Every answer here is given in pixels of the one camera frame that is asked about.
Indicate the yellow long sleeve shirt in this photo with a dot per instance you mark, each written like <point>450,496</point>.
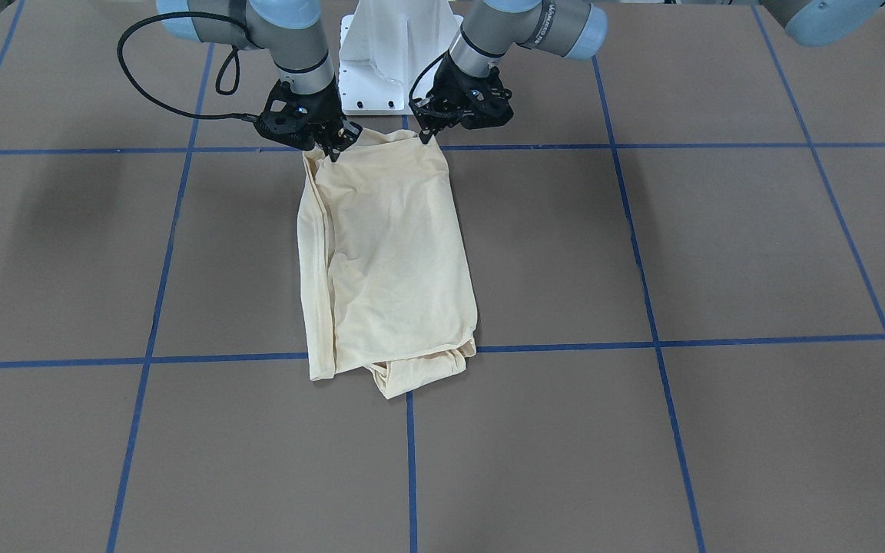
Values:
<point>385,283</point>

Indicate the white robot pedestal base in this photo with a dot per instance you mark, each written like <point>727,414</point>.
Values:
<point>384,45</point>

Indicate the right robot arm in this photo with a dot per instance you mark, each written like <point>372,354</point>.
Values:
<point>290,31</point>

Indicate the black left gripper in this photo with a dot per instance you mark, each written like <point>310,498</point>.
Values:
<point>449,86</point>

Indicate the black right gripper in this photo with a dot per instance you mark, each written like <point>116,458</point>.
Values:
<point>325,107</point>

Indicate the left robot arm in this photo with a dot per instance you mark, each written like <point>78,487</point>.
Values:
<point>577,29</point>

